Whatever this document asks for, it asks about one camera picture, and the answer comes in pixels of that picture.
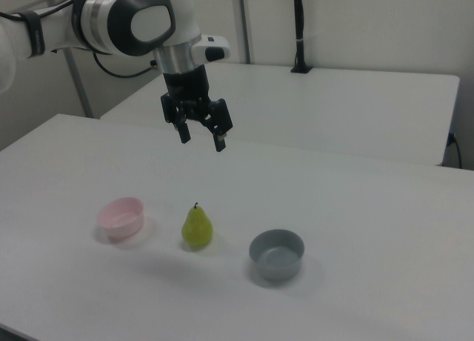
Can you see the white wall partition post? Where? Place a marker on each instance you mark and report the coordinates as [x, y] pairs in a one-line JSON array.
[[242, 22]]

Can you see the black camera pole with clamp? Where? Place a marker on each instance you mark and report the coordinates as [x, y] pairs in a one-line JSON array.
[[299, 22]]

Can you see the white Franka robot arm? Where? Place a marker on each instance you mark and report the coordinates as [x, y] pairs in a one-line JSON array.
[[111, 18]]

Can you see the grey plastic bowl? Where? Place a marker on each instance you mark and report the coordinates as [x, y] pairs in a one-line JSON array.
[[276, 257]]

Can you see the green pear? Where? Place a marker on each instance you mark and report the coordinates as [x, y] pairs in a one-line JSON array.
[[197, 230]]

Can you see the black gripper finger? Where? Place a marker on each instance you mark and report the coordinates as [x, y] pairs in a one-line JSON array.
[[184, 131], [221, 122]]

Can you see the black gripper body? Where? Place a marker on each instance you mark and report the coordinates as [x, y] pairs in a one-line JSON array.
[[187, 90]]

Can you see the pink plastic bowl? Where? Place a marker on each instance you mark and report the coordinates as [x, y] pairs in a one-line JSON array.
[[122, 222]]

